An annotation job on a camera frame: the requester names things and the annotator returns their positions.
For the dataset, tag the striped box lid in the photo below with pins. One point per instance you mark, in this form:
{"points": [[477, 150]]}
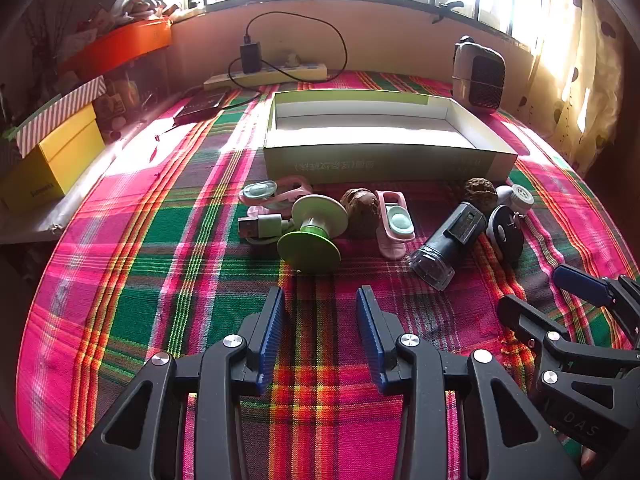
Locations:
{"points": [[60, 110]]}

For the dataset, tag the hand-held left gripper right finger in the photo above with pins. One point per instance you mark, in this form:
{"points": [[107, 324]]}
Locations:
{"points": [[370, 340]]}

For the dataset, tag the black charger adapter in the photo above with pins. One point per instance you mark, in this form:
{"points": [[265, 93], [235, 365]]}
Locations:
{"points": [[251, 57]]}

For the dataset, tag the brown walnut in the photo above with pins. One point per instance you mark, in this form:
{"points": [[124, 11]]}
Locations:
{"points": [[479, 190], [360, 205]]}

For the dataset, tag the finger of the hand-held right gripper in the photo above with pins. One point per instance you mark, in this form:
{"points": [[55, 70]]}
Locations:
{"points": [[580, 282], [520, 312]]}

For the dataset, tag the cream spotted curtain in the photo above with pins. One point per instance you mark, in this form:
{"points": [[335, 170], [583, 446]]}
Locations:
{"points": [[580, 85]]}

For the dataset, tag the pink clip with mint disc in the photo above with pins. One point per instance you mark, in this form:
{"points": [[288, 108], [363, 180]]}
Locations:
{"points": [[400, 220], [260, 191]]}

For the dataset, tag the pink green plaid tablecloth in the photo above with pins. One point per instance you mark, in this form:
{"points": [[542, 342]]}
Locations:
{"points": [[150, 260]]}

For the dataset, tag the dark flat power bank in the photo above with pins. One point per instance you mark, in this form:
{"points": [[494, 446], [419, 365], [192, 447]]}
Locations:
{"points": [[200, 105]]}

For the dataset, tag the yellow cardboard box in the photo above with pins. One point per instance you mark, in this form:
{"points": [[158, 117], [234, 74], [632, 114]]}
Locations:
{"points": [[65, 160]]}

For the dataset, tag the green white cardboard box tray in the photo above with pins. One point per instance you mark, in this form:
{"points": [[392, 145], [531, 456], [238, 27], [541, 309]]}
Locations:
{"points": [[375, 160]]}

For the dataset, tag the black flashlight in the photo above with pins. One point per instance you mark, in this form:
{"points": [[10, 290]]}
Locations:
{"points": [[450, 240]]}

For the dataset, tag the cream power strip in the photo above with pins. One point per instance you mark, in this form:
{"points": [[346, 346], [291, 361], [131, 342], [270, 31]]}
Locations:
{"points": [[300, 72]]}

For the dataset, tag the person's right hand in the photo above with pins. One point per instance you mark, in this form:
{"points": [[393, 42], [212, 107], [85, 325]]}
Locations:
{"points": [[591, 458]]}

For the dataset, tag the small white round device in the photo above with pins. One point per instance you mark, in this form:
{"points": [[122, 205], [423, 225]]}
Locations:
{"points": [[520, 194]]}

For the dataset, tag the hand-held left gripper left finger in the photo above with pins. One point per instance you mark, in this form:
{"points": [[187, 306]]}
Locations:
{"points": [[272, 340]]}

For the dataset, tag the grey portable heater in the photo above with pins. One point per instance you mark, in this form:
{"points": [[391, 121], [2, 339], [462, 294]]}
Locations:
{"points": [[480, 80]]}

